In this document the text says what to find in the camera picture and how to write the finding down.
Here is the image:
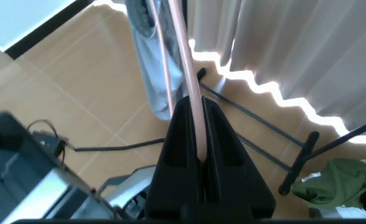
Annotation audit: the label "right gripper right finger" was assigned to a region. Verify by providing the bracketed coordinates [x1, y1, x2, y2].
[201, 96, 277, 218]

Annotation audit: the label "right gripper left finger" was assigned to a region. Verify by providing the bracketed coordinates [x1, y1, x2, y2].
[144, 95, 202, 218]

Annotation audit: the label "pink clothes hanger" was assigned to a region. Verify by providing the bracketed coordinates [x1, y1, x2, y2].
[147, 0, 209, 163]

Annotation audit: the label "pale grey shorts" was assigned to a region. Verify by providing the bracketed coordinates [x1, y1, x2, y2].
[124, 0, 189, 121]

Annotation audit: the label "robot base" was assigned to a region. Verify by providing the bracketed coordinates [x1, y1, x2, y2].
[0, 110, 159, 220]

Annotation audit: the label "black clothes rack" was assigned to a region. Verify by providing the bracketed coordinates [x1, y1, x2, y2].
[181, 0, 366, 197]

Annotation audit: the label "green garment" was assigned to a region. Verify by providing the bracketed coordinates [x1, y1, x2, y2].
[291, 157, 366, 210]

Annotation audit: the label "beige curtain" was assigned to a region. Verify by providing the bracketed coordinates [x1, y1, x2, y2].
[185, 0, 366, 139]

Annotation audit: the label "black cable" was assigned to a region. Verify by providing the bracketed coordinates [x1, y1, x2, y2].
[73, 138, 166, 152]

